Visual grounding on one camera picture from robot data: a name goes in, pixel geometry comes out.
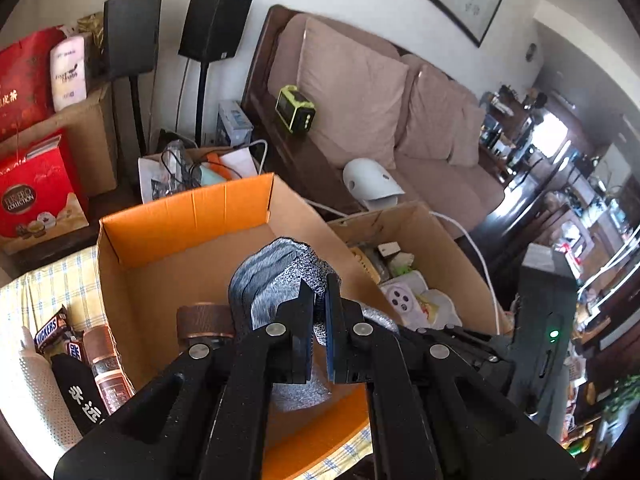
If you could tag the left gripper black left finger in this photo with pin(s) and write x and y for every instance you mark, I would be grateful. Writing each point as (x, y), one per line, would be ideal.
(294, 351)

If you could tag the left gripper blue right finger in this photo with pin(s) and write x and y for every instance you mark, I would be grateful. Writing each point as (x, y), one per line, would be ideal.
(347, 334)

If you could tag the grey sock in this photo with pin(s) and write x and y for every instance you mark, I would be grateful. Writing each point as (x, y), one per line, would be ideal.
(286, 281)

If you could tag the brown labelled jar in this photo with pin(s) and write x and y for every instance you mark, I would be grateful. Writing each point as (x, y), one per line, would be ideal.
(204, 320)
(114, 386)

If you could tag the black cap white characters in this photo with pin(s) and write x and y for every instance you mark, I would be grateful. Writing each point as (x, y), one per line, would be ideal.
(79, 391)

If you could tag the Snickers bar brown wrapper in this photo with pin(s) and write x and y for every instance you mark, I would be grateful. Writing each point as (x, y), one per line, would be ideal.
(53, 329)

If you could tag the light grey mesh cloth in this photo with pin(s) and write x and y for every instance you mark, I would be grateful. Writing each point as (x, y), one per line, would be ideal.
(45, 422)

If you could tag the open brown clutter box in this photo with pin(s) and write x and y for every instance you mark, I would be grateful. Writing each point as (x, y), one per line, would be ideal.
(438, 257)

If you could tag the orange cardboard box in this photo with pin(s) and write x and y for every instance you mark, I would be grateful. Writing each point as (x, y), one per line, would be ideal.
(183, 249)

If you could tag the white dome device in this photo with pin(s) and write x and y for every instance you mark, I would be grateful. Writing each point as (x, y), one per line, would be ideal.
(371, 185)

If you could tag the white box on floor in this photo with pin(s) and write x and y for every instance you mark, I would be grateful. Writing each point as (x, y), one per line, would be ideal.
(233, 126)

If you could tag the yellow plaid table cloth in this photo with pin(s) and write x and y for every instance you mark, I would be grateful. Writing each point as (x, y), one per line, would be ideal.
(73, 282)

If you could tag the green portable radio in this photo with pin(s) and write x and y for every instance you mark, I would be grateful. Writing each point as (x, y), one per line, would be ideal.
(295, 110)

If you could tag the beige sofa cushion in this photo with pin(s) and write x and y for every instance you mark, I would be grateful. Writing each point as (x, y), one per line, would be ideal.
(357, 93)
(444, 120)

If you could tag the brown sofa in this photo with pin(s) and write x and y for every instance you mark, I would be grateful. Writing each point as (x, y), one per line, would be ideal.
(466, 194)

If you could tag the red chocolate collection gift box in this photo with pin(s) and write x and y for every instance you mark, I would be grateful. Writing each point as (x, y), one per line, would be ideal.
(41, 194)

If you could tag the brown cardboard box behind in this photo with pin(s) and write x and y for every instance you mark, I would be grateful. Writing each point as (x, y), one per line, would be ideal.
(90, 133)

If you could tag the right black speaker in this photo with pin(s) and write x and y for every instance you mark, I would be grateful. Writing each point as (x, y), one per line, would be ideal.
(212, 32)

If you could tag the black speaker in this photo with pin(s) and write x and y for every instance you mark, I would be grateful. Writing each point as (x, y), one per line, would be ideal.
(212, 32)
(131, 31)

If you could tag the left black speaker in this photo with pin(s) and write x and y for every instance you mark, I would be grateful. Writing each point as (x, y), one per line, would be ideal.
(131, 31)

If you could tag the white tissue pack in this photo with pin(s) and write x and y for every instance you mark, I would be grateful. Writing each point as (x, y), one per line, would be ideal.
(68, 72)

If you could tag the red tea gift bag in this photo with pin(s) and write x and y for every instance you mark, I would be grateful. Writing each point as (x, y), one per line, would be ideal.
(25, 80)

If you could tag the white paper bag with cables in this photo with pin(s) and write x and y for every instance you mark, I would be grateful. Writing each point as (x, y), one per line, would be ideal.
(177, 169)

